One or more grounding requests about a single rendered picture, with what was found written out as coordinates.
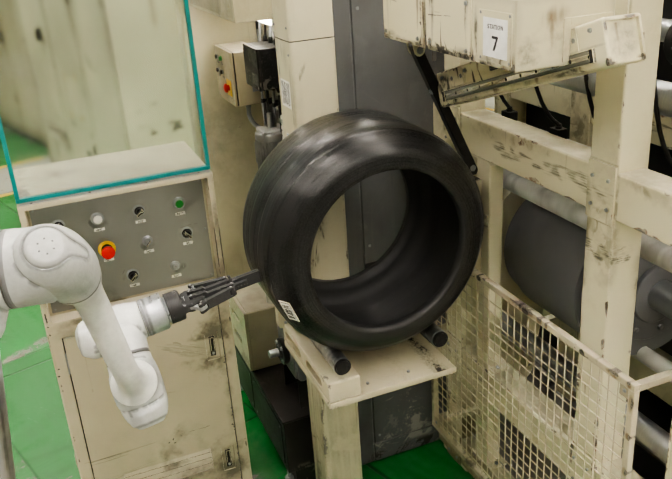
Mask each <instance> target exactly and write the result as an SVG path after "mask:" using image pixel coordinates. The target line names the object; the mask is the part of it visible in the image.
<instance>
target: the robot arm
mask: <svg viewBox="0 0 672 479"><path fill-rule="evenodd" d="M227 277H228V278H227ZM227 277H226V276H223V277H219V278H215V279H211V280H207V281H203V282H199V283H193V284H188V285H187V286H188V290H186V291H183V292H182V293H180V294H179V293H178V291H177V290H173V291H170V292H167V293H165V294H162V297H161V298H160V296H159V294H158V293H156V294H153V295H151V296H148V297H145V298H143V299H139V300H137V302H136V301H134V302H129V303H121V304H117V305H114V306H111V304H110V302H109V299H108V297H107V295H106V293H105V291H104V288H103V286H102V282H101V278H102V273H101V268H100V265H99V261H98V258H97V255H96V253H95V252H94V250H93V249H92V248H91V246H90V245H89V244H88V243H87V242H86V241H85V240H84V239H83V238H82V237H81V236H80V235H79V234H77V233H76V232H74V231H73V230H71V229H69V228H66V227H64V226H61V225H57V224H40V225H35V226H32V227H25V228H13V229H4V230H0V338H1V337H2V335H3V333H4V331H5V329H6V321H7V317H8V313H9V310H10V309H17V308H23V307H28V306H34V305H40V304H47V303H54V302H56V301H58V302H60V303H63V304H69V305H73V306H74V307H75V308H76V310H77V311H78V313H79V315H80V316H81V318H82V320H83V321H81V322H80V323H79V324H78V325H77V327H76V330H75V338H76V342H77V345H78V347H79V350H80V352H81V354H82V356H84V357H87V358H91V359H98V358H102V357H103V360H104V361H105V363H106V366H107V369H108V372H109V384H110V388H111V392H112V395H113V398H114V400H115V403H116V405H117V407H118V408H119V409H120V411H121V413H122V415H123V417H124V418H125V420H126V421H127V422H128V423H129V424H130V425H131V426H132V427H133V428H137V429H139V430H143V429H146V428H148V427H150V426H153V425H155V424H157V423H160V422H162V421H163V420H164V419H165V417H166V415H167V413H168V396H167V392H166V389H165V385H164V382H163V379H162V376H161V373H160V371H159V368H158V366H157V364H156V362H155V361H154V359H153V357H152V355H151V353H150V350H149V347H148V343H147V337H149V336H153V335H154V334H157V333H159V332H162V331H164V330H167V329H169V328H170V327H171V326H170V322H172V324H175V323H177V322H180V321H182V320H185V319H186V318H187V315H186V314H187V313H189V312H194V311H196V310H199V311H200V313H201V314H204V313H206V312H207V311H208V310H209V309H211V308H213V307H215V306H217V305H219V304H221V303H223V302H225V301H226V300H228V299H230V298H232V297H234V296H236V295H237V292H236V291H237V290H240V289H242V288H245V287H248V286H250V285H253V284H255V283H258V282H261V281H262V280H261V276H260V272H259V270H258V269H254V270H252V271H249V272H246V273H244V274H241V275H238V276H236V277H233V278H231V277H230V275H227ZM138 306H139V307H138ZM139 309H140V310H139ZM142 317H143V318H142ZM143 320H144V321H143ZM146 328H147V329H146ZM147 331H148V332H147ZM0 479H16V474H15V466H14V458H13V450H12V442H11V434H10V426H9V418H8V410H7V403H6V395H5V387H4V379H3V371H2V363H1V355H0Z"/></svg>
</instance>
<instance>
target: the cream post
mask: <svg viewBox="0 0 672 479"><path fill-rule="evenodd" d="M271 2H272V13H273V25H274V34H275V45H276V50H275V51H276V56H277V66H278V77H279V88H280V99H281V109H282V120H283V131H284V138H285V137H286V136H287V133H288V134H290V133H291V132H293V131H294V130H295V129H297V128H298V127H300V126H302V125H303V124H305V123H307V122H309V121H311V120H313V119H316V118H318V117H321V116H323V115H327V114H330V113H334V112H339V105H338V89H337V74H336V58H335V43H334V37H333V36H334V27H333V12H332V0H271ZM280 78H282V79H284V80H286V81H288V82H289V85H290V96H291V107H292V110H291V109H289V108H288V107H286V106H284V105H283V101H282V91H281V80H280ZM311 276H312V278H315V279H322V280H334V279H341V278H346V277H349V260H348V245H347V229H346V213H345V198H344V194H343V195H342V196H340V197H339V199H338V200H337V201H336V202H335V203H334V204H333V205H332V207H331V208H330V209H329V211H328V212H327V214H326V215H325V217H324V218H323V220H322V222H321V224H320V226H319V228H318V231H317V233H316V236H315V239H314V243H313V247H312V252H311ZM307 388H308V399H309V410H310V420H311V431H312V442H313V452H314V461H315V474H316V479H363V477H362V462H361V446H360V431H359V415H358V402H356V403H353V404H349V405H346V406H343V407H339V408H336V409H333V410H330V409H329V408H328V406H327V405H326V403H325V402H324V400H323V399H322V398H321V396H320V395H319V393H318V392H317V391H316V389H315V388H314V386H313V385H312V383H311V382H310V381H309V379H308V378H307Z"/></svg>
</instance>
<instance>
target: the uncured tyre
mask: <svg viewBox="0 0 672 479"><path fill-rule="evenodd" d="M390 170H400V172H401V174H402V177H403V180H404V183H405V188H406V210H405V216H404V219H403V223H402V226H401V228H400V231H399V233H398V235H397V237H396V239H395V240H394V242H393V243H392V245H391V246H390V248H389V249H388V250H387V251H386V252H385V254H384V255H383V256H382V257H381V258H380V259H379V260H377V261H376V262H375V263H374V264H372V265H371V266H370V267H368V268H366V269H365V270H363V271H361V272H359V273H357V274H355V275H352V276H349V277H346V278H341V279H334V280H322V279H315V278H312V276H311V252H312V247H313V243H314V239H315V236H316V233H317V231H318V228H319V226H320V224H321V222H322V220H323V218H324V217H325V215H326V214H327V212H328V211H329V209H330V208H331V207H332V205H333V204H334V203H335V202H336V201H337V200H338V199H339V197H340V196H342V195H343V194H344V193H345V192H346V191H347V190H348V189H350V188H351V187H352V186H354V185H355V184H357V183H358V182H360V181H362V180H364V179H366V178H368V177H370V176H372V175H375V174H378V173H381V172H385V171H390ZM483 230H484V213H483V204H482V199H481V195H480V191H479V188H478V185H477V183H476V180H475V178H474V176H473V174H472V172H471V171H470V169H469V168H468V166H467V165H466V163H465V162H464V161H463V159H462V158H461V157H460V155H459V154H458V153H457V152H456V151H455V150H454V149H453V148H452V147H451V146H450V145H449V144H448V143H447V142H445V141H444V140H443V139H441V138H440V137H438V136H436V135H435V134H433V133H431V132H429V131H427V130H424V129H422V128H420V127H418V126H416V125H414V124H411V123H409V122H407V121H405V120H403V119H401V118H398V117H396V116H394V115H391V114H388V113H385V112H381V111H375V110H367V109H354V110H345V111H339V112H334V113H330V114H327V115H323V116H321V117H318V118H316V119H313V120H311V121H309V122H307V123H305V124H303V125H302V126H300V127H298V128H297V129H295V130H294V131H293V132H291V133H290V134H289V135H287V136H286V137H285V138H284V139H283V140H282V141H281V142H280V143H278V144H277V146H276V147H275V148H274V149H273V150H272V151H271V152H270V153H269V155H268V156H267V157H266V159H265V160H264V161H263V163H262V164H261V166H260V168H259V169H258V171H257V173H256V175H255V177H254V179H253V181H252V183H251V186H250V189H249V191H248V195H247V198H246V202H245V207H244V213H243V243H244V249H245V254H246V258H247V261H248V264H249V267H250V269H251V271H252V270H254V269H258V270H259V272H260V276H261V280H262V281H261V282H258V284H259V285H260V287H261V288H262V289H263V291H264V292H265V293H266V295H267V296H268V297H269V299H270V300H271V301H272V303H273V304H274V305H275V307H276V308H277V309H278V311H279V312H280V313H281V315H282V316H283V317H284V319H285V320H286V321H287V322H288V323H289V324H290V325H291V326H292V327H293V328H295V329H296V330H297V331H298V332H300V333H301V334H303V335H304V336H306V337H308V338H310V339H311V340H314V341H316V342H318V343H320V344H323V345H325V346H328V347H331V348H334V349H339V350H344V351H372V350H378V349H383V348H387V347H390V346H393V345H396V344H399V343H401V342H403V341H406V340H408V339H410V338H412V337H413V336H415V335H417V334H419V333H420V332H422V331H423V330H425V329H426V328H428V327H429V326H430V325H431V324H433V323H434V322H435V321H436V320H437V319H439V318H440V317H441V316H442V315H443V314H444V313H445V312H446V311H447V310H448V309H449V307H450V306H451V305H452V304H453V303H454V302H455V300H456V299H457V298H458V296H459V295H460V293H461V292H462V290H463V289H464V287H465V286H466V284H467V282H468V280H469V278H470V276H471V274H472V272H473V270H474V267H475V265H476V262H477V259H478V256H479V253H480V249H481V244H482V239H483ZM279 300H280V301H284V302H287V303H290V305H291V307H292V308H293V310H294V312H295V314H296V315H297V317H298V319H299V321H300V322H297V321H294V320H290V319H289V318H288V317H287V315H286V313H285V312H284V310H283V308H282V306H281V305H280V303H279Z"/></svg>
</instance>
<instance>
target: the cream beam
mask: <svg viewBox="0 0 672 479"><path fill-rule="evenodd" d="M615 2H616V0H383V15H384V37H385V38H389V39H392V40H396V41H400V42H403V43H407V44H411V45H414V46H418V47H422V48H426V49H429V50H433V51H436V52H440V53H444V54H447V55H451V56H455V57H458V58H462V59H466V60H469V61H473V62H477V63H480V64H484V65H488V66H491V67H495V68H499V69H502V70H506V71H510V72H513V73H518V72H524V71H531V70H537V69H543V68H549V67H556V66H565V65H567V64H568V61H569V55H570V42H571V29H573V28H574V27H576V26H579V25H582V24H585V23H588V22H591V21H594V20H597V19H600V18H603V17H609V16H615ZM483 16H485V17H490V18H496V19H502V20H507V21H508V38H507V61H505V60H501V59H497V58H493V57H489V56H485V55H483Z"/></svg>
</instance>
